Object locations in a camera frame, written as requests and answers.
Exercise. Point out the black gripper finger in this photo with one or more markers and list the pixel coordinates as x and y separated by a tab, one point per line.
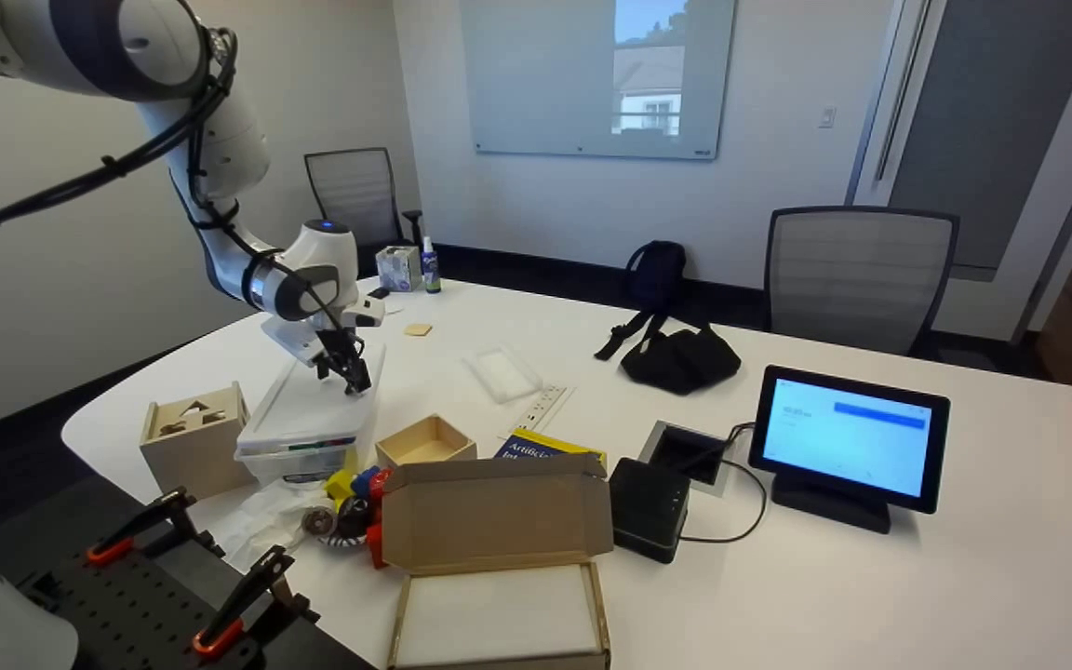
354	374

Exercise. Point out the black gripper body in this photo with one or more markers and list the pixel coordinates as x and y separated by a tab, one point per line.
324	341

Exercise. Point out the white plastic lid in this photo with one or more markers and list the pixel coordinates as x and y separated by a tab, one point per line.
308	411

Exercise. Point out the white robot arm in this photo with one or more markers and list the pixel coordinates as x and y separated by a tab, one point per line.
184	85

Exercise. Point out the clear plastic container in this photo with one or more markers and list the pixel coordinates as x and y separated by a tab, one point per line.
296	459

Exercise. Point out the small open wooden box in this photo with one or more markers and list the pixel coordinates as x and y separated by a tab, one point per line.
427	439

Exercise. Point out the whiteboard cleaner spray bottle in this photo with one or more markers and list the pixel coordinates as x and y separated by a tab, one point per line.
430	265

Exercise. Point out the colourful toy pile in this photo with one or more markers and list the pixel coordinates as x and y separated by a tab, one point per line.
350	510

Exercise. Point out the black mesh office chair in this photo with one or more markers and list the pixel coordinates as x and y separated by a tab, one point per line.
354	186

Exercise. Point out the wooden shape sorter box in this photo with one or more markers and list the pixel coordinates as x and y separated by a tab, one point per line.
192	439

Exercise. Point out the yellow blue booklet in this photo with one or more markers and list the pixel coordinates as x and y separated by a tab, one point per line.
540	443

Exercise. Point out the open cardboard box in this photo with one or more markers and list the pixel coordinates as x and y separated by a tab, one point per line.
502	564

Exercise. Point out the black power adapter box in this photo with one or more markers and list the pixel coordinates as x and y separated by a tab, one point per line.
651	508

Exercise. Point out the glass whiteboard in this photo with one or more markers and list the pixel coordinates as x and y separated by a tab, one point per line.
597	80

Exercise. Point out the black tablet display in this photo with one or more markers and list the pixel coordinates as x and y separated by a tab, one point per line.
845	447

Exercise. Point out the grey mesh office chair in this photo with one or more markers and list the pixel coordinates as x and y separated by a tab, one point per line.
859	273

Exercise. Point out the orange handled clamp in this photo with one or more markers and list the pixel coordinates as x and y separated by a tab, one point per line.
230	624
164	510

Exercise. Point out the black bag with straps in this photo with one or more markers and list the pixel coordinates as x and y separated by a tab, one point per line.
684	364

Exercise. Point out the table cable port box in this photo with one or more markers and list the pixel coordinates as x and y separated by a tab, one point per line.
684	453

